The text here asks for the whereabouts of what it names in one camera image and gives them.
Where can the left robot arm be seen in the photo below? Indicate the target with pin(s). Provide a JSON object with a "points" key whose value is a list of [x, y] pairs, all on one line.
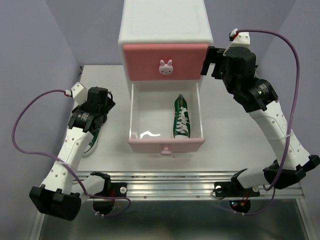
{"points": [[57, 196]]}

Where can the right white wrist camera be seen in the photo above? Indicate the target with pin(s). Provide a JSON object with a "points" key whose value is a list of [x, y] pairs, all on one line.
{"points": [[238, 39]]}

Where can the light pink drawer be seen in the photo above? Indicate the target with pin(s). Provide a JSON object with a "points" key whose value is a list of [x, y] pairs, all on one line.
{"points": [[152, 116]]}

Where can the green sneaker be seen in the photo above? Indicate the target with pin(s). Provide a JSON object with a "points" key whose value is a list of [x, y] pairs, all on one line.
{"points": [[91, 147], [181, 121]]}

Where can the pink front drawer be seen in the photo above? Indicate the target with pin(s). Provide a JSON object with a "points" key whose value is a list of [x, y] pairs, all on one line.
{"points": [[155, 62]]}

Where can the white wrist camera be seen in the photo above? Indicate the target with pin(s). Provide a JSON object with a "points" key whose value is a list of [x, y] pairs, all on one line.
{"points": [[78, 93], [238, 39]]}

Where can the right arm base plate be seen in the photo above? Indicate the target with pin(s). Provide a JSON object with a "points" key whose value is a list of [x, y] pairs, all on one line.
{"points": [[231, 189]]}

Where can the pink bunny drawer knob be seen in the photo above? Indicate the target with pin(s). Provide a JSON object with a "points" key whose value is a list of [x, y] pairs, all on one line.
{"points": [[166, 68]]}

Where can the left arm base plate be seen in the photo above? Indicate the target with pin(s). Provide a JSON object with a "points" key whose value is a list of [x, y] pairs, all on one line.
{"points": [[115, 189]]}

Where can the aluminium rail frame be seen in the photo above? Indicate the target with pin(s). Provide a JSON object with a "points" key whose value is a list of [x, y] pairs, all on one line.
{"points": [[232, 140]]}

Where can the white shoe cabinet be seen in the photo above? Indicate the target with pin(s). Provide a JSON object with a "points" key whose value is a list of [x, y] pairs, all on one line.
{"points": [[163, 22]]}

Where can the pink lower drawer knob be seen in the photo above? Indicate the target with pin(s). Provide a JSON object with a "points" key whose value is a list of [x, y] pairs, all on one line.
{"points": [[166, 151]]}

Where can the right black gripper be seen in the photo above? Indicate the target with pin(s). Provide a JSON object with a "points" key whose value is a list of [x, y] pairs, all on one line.
{"points": [[213, 54]]}

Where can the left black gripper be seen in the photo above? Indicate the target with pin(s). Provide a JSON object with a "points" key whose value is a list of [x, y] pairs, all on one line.
{"points": [[110, 105]]}

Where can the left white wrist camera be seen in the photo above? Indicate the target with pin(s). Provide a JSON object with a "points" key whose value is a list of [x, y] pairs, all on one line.
{"points": [[78, 93]]}

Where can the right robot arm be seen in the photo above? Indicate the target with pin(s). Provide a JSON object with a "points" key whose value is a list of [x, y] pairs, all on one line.
{"points": [[292, 161]]}

